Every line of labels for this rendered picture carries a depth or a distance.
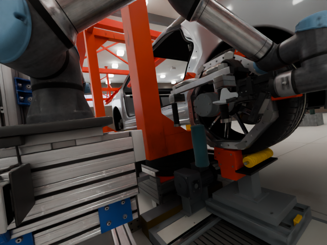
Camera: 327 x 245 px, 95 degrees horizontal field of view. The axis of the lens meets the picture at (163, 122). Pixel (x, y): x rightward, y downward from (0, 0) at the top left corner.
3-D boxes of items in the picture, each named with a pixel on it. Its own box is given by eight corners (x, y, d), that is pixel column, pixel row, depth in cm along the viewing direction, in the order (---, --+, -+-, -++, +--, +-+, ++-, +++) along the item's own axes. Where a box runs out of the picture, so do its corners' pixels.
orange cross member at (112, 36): (194, 63, 423) (192, 48, 423) (96, 49, 282) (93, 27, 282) (191, 64, 433) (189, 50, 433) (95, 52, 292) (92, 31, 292)
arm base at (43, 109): (15, 126, 31) (9, 78, 31) (37, 128, 44) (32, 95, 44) (95, 118, 38) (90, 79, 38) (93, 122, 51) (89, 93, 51)
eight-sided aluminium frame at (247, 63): (284, 149, 71) (268, 36, 71) (278, 153, 67) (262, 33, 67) (199, 144, 116) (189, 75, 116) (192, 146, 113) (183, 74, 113)
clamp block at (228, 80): (236, 86, 67) (234, 74, 67) (224, 85, 62) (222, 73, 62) (226, 89, 71) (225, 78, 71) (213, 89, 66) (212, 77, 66)
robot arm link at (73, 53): (89, 91, 48) (83, 49, 48) (70, 78, 35) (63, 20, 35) (47, 95, 46) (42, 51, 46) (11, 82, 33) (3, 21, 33)
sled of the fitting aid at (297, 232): (312, 220, 90) (310, 204, 90) (290, 256, 70) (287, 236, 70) (234, 193, 131) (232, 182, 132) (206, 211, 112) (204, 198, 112)
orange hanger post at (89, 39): (109, 144, 279) (91, 14, 279) (98, 146, 268) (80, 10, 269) (107, 144, 295) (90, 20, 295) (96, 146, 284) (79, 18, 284)
